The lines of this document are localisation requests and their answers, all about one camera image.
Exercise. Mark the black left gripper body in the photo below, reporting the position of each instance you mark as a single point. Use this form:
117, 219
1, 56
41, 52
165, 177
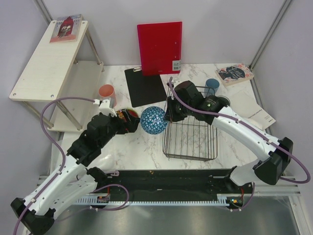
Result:
121, 128

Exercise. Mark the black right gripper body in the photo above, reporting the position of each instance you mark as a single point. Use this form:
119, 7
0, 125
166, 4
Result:
177, 111

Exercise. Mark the blue patterned bowl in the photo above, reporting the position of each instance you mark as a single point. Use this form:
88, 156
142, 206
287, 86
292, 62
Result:
152, 120

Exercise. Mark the black wire dish rack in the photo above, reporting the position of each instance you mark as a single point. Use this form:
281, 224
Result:
190, 139

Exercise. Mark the pink plastic cup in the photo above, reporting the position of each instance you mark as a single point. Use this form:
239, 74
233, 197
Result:
107, 91

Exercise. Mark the light blue plastic cup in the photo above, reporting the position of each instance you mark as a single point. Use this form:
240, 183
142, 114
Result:
211, 86

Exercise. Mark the dark grey ceramic mug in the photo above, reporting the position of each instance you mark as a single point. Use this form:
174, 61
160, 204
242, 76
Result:
225, 99

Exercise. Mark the dark red plate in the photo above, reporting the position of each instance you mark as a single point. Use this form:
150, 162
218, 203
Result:
128, 115

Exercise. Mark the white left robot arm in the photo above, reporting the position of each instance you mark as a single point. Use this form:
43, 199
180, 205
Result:
73, 179

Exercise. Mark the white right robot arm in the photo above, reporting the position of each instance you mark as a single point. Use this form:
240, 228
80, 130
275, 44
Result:
272, 153

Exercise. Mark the black clipboard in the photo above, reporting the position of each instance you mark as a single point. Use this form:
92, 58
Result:
144, 90

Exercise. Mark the floral cover book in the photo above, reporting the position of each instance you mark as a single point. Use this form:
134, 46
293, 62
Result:
234, 74

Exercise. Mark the white paper booklet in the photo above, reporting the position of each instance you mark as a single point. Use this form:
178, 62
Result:
247, 108

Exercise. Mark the red folder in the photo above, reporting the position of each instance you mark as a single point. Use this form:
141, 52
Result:
160, 47

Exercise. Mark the white wooden shelf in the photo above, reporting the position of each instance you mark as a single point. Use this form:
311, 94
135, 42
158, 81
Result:
52, 72

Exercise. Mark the red cover book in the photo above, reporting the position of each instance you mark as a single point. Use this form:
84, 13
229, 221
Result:
66, 29

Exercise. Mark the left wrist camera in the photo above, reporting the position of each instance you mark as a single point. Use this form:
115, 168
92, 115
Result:
105, 107

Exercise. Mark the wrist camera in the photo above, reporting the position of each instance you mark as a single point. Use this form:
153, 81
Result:
174, 80
105, 107

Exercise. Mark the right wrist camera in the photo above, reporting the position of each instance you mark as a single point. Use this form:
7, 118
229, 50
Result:
174, 80

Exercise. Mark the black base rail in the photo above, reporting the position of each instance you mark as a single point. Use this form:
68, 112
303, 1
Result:
171, 185

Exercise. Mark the white cable duct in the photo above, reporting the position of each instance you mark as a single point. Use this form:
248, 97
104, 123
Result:
94, 200

